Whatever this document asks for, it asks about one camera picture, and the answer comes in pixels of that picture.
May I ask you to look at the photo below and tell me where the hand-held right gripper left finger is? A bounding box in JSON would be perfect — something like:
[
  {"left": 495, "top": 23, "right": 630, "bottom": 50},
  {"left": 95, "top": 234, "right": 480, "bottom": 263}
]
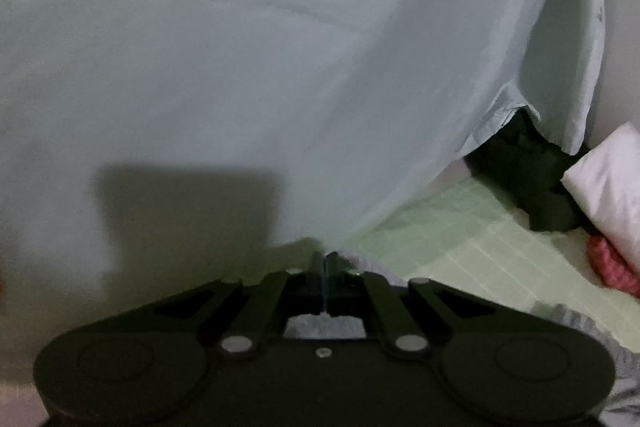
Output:
[{"left": 150, "top": 251, "right": 326, "bottom": 361}]

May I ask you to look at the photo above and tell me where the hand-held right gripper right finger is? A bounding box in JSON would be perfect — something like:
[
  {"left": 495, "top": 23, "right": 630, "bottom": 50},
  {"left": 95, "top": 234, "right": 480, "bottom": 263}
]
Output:
[{"left": 325, "top": 252, "right": 473, "bottom": 362}]

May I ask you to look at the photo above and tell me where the light blue shirt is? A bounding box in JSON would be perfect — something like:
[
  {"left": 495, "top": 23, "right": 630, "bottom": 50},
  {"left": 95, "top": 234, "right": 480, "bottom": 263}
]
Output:
[{"left": 0, "top": 0, "right": 608, "bottom": 308}]

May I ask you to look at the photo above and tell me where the light green checked bed sheet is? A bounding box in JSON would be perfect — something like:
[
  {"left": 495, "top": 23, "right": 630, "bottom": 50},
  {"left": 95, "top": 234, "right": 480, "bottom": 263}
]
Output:
[{"left": 345, "top": 174, "right": 640, "bottom": 338}]

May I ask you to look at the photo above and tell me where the dark green cloth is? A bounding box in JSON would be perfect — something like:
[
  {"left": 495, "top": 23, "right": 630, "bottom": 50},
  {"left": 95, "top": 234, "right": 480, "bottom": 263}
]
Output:
[{"left": 462, "top": 107, "right": 593, "bottom": 233}]

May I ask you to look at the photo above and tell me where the grey striped cloth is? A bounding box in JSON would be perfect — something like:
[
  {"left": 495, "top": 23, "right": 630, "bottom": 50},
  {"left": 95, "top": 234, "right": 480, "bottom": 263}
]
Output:
[{"left": 282, "top": 249, "right": 640, "bottom": 427}]

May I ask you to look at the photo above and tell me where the red patterned cloth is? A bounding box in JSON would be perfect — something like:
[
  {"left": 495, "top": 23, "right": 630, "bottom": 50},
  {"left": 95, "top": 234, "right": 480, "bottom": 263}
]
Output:
[{"left": 586, "top": 234, "right": 640, "bottom": 299}]

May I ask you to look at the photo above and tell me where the white pillow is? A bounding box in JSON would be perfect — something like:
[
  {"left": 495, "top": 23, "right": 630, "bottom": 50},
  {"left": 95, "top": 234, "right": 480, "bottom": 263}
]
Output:
[{"left": 561, "top": 122, "right": 640, "bottom": 264}]

